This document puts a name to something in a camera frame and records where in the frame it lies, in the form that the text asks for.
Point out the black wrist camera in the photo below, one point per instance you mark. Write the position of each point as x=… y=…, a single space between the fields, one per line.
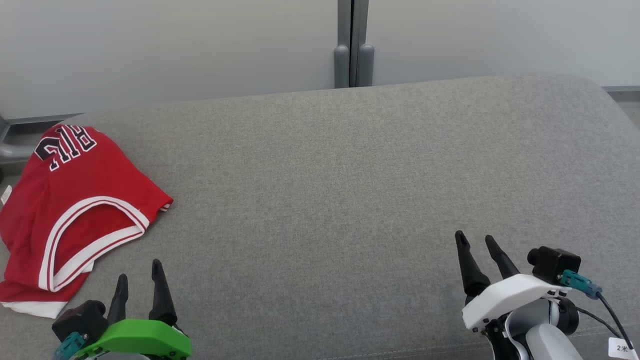
x=80 y=317
x=555 y=262

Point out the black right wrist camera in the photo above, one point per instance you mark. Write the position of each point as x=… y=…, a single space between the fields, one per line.
x=555 y=262

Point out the grey partition post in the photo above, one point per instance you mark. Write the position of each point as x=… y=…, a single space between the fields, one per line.
x=342 y=60
x=365 y=60

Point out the grey fabric sofa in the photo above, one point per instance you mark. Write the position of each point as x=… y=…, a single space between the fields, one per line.
x=325 y=200

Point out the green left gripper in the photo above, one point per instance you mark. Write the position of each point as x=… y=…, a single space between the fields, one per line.
x=140 y=337

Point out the red basketball jersey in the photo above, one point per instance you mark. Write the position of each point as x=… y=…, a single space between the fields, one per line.
x=90 y=185

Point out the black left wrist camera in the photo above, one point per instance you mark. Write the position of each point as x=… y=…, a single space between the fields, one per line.
x=80 y=317

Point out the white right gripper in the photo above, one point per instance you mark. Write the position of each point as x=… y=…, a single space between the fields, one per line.
x=505 y=297

